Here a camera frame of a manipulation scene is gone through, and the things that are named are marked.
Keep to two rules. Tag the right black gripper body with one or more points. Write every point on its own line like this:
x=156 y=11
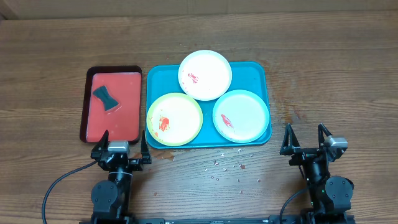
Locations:
x=302 y=156

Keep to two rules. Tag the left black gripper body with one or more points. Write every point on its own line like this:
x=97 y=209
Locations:
x=135 y=165

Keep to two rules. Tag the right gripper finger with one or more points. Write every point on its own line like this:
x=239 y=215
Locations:
x=323 y=133
x=290 y=144

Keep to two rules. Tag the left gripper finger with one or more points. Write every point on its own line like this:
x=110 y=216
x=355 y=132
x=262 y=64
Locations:
x=145 y=153
x=100 y=147

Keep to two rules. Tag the yellow-green plate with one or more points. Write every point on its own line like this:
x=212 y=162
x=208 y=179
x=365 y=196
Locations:
x=174 y=119

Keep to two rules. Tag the green and orange sponge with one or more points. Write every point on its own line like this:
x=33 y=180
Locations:
x=103 y=95

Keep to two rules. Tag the white plate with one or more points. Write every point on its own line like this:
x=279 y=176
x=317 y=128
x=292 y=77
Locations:
x=205 y=75

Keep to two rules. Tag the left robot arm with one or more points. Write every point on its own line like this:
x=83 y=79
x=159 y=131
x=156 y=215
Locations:
x=110 y=197

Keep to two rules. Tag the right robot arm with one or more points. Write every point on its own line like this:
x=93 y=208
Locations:
x=330 y=196

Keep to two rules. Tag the dark red water tray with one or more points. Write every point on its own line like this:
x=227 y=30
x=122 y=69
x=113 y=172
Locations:
x=124 y=85

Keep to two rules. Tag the teal plastic tray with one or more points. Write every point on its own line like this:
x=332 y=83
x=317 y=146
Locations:
x=247 y=75

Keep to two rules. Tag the light blue plate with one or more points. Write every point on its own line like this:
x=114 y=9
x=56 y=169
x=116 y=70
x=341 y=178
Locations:
x=241 y=116

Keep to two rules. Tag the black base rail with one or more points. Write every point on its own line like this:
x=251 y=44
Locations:
x=273 y=219

